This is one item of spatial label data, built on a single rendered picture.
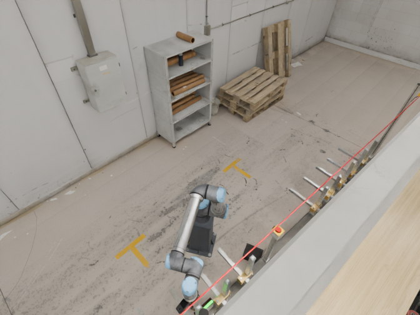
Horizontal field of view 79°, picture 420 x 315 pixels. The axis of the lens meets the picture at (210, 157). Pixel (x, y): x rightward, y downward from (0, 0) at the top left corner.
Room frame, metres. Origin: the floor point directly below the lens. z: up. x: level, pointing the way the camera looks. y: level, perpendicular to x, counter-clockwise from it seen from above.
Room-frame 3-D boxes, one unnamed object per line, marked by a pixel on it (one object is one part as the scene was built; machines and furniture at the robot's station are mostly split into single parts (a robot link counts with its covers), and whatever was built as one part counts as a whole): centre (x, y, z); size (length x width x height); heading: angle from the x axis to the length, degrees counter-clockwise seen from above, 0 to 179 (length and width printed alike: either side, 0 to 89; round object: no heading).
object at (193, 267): (0.62, 0.08, 1.33); 0.12 x 0.12 x 0.09; 78
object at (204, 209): (1.44, 0.06, 0.79); 0.17 x 0.15 x 0.18; 78
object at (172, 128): (3.56, 0.47, 0.78); 0.90 x 0.45 x 1.55; 138
